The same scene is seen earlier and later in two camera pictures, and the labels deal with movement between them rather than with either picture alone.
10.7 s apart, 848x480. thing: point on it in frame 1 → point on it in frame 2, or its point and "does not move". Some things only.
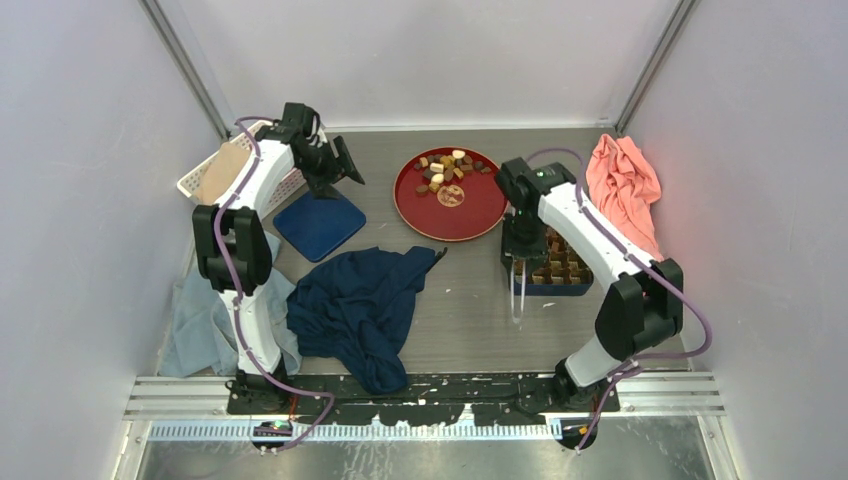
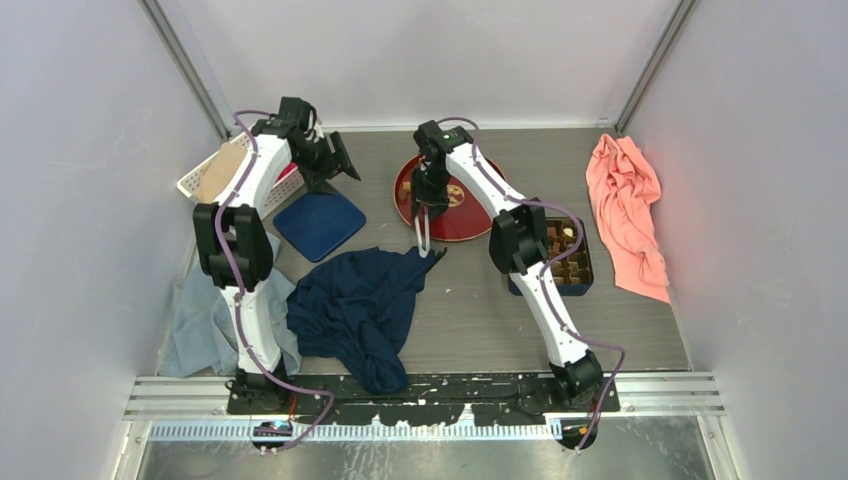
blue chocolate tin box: (562, 272) does not move
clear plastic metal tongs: (523, 290) → (425, 250)
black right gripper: (511, 248) → (436, 202)
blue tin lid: (315, 225) does not move
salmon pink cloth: (625, 181) does not move
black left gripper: (323, 186) does not move
